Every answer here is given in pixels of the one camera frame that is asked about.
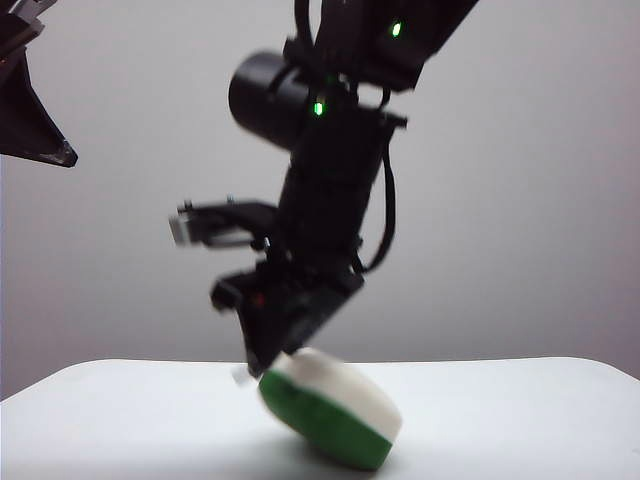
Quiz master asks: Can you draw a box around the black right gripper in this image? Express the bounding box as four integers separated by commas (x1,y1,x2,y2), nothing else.
209,258,366,387

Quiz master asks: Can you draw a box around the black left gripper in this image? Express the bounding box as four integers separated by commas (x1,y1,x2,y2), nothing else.
0,0,79,169

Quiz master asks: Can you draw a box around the green and white foam mahjong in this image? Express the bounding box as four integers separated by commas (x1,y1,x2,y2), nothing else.
257,347,404,471

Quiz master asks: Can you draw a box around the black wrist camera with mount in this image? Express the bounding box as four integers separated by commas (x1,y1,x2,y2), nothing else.
167,196,277,252

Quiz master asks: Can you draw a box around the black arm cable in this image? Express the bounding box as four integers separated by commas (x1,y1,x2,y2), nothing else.
357,87,400,275

